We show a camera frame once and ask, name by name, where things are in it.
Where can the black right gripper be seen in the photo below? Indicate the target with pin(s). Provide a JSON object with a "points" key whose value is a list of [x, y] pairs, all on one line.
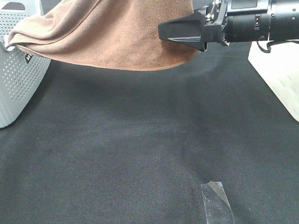
{"points": [[207, 24]]}

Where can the brown towel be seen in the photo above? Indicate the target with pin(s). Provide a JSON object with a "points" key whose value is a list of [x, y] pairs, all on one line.
{"points": [[115, 34]]}

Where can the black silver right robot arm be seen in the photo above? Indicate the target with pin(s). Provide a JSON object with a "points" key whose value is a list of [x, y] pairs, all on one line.
{"points": [[229, 21]]}

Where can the white storage bin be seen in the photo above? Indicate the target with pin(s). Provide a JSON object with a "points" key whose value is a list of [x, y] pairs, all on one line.
{"points": [[280, 71]]}

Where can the black table cloth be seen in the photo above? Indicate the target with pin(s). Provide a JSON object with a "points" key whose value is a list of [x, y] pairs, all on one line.
{"points": [[111, 146]]}

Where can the grey perforated laundry basket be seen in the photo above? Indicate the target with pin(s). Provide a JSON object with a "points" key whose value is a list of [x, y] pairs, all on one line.
{"points": [[20, 73]]}

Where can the clear tape strip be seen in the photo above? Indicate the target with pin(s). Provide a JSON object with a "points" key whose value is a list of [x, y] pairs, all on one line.
{"points": [[216, 204]]}

